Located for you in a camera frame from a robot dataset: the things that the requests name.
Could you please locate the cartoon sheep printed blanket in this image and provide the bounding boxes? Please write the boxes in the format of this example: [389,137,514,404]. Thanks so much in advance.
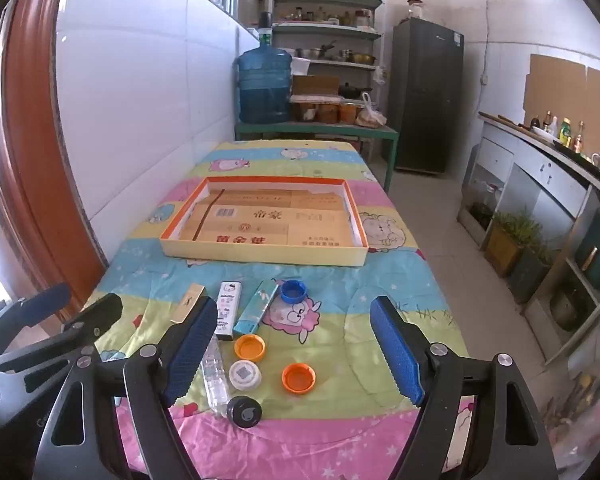
[77,140,476,480]

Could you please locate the grey kitchen counter cabinet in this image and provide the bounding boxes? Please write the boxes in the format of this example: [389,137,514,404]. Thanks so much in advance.
[457,112,600,366]

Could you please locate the black pan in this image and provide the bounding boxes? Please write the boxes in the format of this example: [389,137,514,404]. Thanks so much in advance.
[338,82,374,101]

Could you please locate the white bottle cap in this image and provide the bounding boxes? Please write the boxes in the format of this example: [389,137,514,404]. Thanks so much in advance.
[228,359,262,392]

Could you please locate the dark green planter box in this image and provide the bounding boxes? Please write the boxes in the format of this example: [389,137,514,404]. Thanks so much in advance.
[510,245,556,306]

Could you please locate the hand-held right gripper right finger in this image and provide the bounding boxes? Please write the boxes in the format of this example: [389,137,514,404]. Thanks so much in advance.
[369,295,561,480]

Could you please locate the white cartoon lighter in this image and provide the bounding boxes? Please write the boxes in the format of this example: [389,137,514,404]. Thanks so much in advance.
[215,281,244,342]

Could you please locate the dark orange bottle cap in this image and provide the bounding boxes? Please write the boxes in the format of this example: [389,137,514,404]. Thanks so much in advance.
[281,363,317,394]

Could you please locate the glass jug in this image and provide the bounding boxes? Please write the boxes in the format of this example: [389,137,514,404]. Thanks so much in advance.
[482,183,503,211]

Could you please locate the gold lipstick box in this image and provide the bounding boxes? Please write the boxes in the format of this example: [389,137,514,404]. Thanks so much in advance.
[170,282,206,324]

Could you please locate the shallow orange-rimmed cardboard box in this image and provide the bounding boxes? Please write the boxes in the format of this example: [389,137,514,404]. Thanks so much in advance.
[159,176,370,267]

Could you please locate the dark grey refrigerator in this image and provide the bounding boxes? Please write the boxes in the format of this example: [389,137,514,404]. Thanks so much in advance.
[390,17,465,176]

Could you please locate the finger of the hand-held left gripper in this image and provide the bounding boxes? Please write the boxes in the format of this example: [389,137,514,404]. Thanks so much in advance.
[0,282,72,350]
[0,292,124,393]

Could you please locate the metal bowls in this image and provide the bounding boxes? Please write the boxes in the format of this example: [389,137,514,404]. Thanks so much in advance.
[295,46,378,66]

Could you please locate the teal toothpaste box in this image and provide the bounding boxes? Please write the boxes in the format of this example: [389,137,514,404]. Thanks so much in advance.
[232,278,280,337]

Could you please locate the black bottle cap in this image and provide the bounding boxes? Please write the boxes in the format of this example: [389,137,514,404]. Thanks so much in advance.
[226,396,263,429]

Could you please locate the blue bottle cap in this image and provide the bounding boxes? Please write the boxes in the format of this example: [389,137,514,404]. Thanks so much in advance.
[280,280,308,304]

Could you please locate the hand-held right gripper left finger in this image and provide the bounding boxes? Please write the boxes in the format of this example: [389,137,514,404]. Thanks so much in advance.
[35,295,221,480]

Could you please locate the green metal table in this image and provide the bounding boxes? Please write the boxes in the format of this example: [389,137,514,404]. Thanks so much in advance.
[234,121,400,193]

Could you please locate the plastic bag of bread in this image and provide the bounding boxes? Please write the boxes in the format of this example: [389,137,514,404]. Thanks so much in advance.
[355,91,388,128]

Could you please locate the large cardboard wall sheet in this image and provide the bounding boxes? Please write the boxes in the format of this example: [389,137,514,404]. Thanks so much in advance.
[524,53,588,128]

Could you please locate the light orange bottle cap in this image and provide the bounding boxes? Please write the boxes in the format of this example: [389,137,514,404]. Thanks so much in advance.
[233,334,267,362]

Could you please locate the yellow planter box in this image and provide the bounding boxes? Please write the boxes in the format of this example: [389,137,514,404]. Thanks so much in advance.
[485,212,536,278]

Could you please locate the blue water jug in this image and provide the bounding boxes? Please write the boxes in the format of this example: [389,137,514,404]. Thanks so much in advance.
[236,11,294,125]

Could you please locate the brown cardboard box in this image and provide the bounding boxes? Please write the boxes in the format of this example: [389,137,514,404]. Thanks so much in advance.
[291,75,341,97]

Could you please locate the row of jars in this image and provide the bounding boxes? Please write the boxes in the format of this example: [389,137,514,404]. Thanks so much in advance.
[285,6,373,27]

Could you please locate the red-brown door frame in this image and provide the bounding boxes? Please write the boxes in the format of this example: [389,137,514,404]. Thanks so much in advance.
[0,0,106,321]

